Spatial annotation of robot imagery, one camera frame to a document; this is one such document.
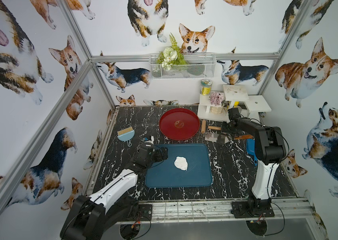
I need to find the white dough piece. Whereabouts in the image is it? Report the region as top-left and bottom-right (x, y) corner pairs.
(174, 157), (188, 171)

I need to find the blue dustpan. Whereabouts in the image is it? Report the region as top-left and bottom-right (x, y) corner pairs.
(246, 139), (258, 167)

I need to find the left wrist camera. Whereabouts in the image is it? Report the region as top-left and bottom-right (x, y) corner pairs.
(144, 136), (155, 145)

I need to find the white tiered shelf stand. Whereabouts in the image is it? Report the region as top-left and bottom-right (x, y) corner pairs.
(197, 85), (271, 122)

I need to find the yellow green can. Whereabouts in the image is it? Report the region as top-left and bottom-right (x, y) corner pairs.
(201, 79), (213, 96)

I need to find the round red tray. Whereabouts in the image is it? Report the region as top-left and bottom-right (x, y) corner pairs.
(159, 108), (200, 141)

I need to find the wooden dough roller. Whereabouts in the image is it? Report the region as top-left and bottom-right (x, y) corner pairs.
(201, 120), (222, 134)

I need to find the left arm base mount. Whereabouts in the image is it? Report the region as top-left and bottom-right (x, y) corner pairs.
(110, 203), (153, 223)

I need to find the blue rectangular tray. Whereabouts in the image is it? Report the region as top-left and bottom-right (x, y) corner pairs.
(145, 144), (213, 188)

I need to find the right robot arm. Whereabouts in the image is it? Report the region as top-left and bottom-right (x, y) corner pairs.
(222, 108), (287, 209)

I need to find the purple flower pot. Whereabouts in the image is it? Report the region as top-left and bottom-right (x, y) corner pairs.
(210, 92), (225, 115)

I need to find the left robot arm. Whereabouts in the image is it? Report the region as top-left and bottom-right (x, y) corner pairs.
(60, 143), (169, 240)

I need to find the artificial green white plant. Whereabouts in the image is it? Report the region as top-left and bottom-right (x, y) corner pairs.
(156, 33), (188, 71)

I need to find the white wire wall basket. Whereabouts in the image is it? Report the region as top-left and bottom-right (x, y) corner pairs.
(149, 53), (217, 80)

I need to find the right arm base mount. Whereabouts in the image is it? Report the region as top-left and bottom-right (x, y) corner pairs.
(231, 200), (275, 219)

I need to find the metal scraper wooden handle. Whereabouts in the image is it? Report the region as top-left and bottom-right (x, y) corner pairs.
(205, 133), (254, 145)

